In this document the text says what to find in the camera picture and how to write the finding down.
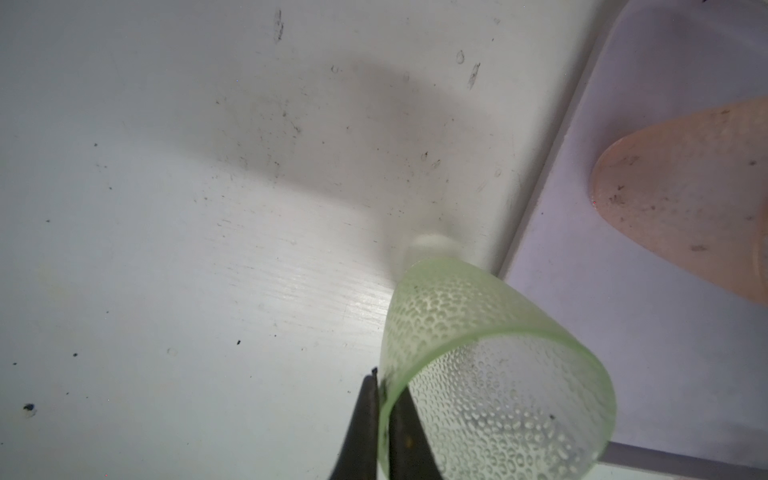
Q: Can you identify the green textured cup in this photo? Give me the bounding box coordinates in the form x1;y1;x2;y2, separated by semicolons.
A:
378;258;617;479

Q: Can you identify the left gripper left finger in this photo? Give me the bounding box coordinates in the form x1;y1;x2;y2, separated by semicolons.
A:
329;367;379;480

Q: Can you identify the pink textured cup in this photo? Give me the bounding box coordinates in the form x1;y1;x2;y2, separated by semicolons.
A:
590;97;767;304

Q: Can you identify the lilac plastic tray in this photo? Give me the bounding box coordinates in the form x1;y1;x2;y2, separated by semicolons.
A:
503;1;767;479

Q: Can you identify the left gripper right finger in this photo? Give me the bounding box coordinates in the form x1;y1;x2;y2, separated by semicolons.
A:
388;388;443;480

